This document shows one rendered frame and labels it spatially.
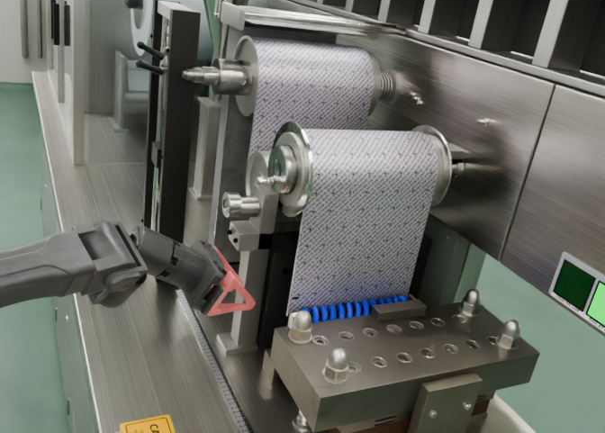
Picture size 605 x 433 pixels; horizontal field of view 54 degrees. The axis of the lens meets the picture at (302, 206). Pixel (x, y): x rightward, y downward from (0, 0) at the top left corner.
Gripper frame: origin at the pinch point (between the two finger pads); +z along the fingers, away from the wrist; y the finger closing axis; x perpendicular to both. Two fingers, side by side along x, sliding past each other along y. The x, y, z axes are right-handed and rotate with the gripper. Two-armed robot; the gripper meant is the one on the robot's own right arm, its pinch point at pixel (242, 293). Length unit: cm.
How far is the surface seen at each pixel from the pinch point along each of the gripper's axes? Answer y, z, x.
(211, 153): -75, 17, 6
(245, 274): -8.2, 3.8, 0.3
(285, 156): -3.9, -5.4, 20.9
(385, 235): 0.0, 16.5, 19.2
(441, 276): -3.2, 37.3, 18.0
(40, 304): -169, 34, -104
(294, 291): 0.1, 7.9, 3.9
